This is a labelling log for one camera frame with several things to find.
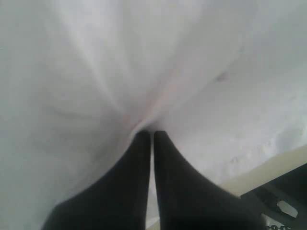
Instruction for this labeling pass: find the white t-shirt red print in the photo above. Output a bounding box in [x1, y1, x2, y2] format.
[0, 0, 307, 230]

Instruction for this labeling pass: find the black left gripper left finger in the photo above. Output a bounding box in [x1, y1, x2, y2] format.
[42, 131, 151, 230]

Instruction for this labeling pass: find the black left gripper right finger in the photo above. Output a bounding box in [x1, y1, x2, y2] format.
[153, 131, 266, 230]

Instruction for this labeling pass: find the dark equipment below table edge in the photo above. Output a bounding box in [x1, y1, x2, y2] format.
[241, 164, 307, 230]

